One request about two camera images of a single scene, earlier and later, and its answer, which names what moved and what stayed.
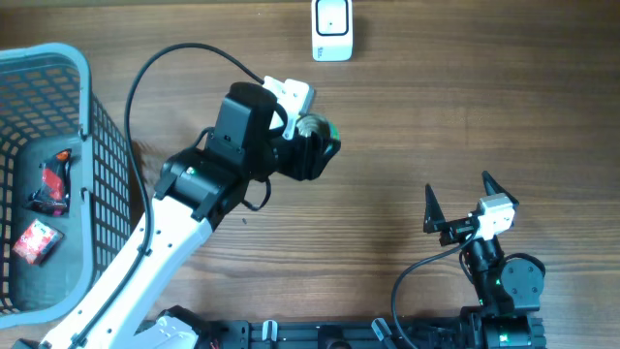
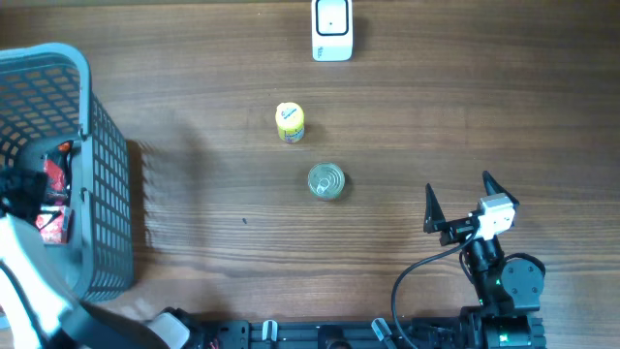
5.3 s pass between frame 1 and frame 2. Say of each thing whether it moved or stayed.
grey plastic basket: stayed
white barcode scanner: stayed
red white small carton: moved
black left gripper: moved
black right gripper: stayed
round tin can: moved
